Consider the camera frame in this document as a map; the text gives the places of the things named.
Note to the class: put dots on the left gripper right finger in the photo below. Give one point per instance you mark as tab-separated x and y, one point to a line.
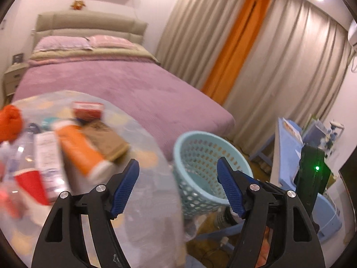
294	241

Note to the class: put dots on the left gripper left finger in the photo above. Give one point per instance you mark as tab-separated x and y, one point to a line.
78	222

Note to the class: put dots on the white blue milk carton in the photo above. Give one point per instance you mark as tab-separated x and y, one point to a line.
49	162

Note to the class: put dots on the orange white tube bottle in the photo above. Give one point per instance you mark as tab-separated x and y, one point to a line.
82	153

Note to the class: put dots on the clear plastic bottle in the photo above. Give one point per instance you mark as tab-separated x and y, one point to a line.
17	156

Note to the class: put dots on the brown paper bag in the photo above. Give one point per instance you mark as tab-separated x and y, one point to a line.
106	140

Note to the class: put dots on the orange plastic bag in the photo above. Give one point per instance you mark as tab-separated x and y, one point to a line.
11	123

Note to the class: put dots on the red cigarette box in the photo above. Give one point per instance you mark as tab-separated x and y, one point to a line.
87	111

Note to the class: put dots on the patterned round table cloth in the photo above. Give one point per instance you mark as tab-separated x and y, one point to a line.
150	230

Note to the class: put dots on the beige curtain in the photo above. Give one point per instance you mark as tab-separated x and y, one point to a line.
295	68

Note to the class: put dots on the light blue plastic basket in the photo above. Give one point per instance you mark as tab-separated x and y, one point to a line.
195	169

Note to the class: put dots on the teal small box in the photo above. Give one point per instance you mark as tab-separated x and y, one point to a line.
47	123

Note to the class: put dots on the orange curtain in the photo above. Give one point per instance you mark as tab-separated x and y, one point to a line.
235	51

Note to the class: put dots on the beige nightstand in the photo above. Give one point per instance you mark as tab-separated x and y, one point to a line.
12	78

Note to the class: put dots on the bed with purple blanket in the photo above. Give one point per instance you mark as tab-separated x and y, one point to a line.
132	80

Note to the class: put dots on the purple pillow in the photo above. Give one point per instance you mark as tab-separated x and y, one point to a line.
55	43

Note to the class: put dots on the pink pillow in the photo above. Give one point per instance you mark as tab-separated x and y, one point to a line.
106	41

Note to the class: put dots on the beige padded headboard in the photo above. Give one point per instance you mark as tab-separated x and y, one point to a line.
76	23

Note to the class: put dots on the orange plush toy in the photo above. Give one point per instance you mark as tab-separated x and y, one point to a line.
78	5

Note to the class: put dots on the small picture frame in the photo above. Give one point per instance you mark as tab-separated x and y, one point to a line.
18	58

